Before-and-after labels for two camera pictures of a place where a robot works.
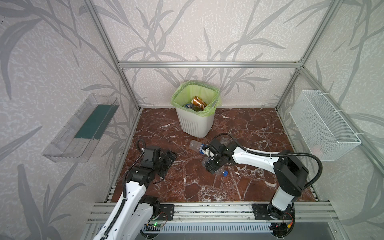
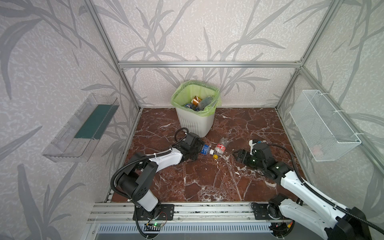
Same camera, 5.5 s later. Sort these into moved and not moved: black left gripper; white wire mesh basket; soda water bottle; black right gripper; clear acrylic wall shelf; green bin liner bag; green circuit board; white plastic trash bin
Moved: black left gripper; soda water bottle; black right gripper
Not moved: clear acrylic wall shelf; white plastic trash bin; green bin liner bag; green circuit board; white wire mesh basket
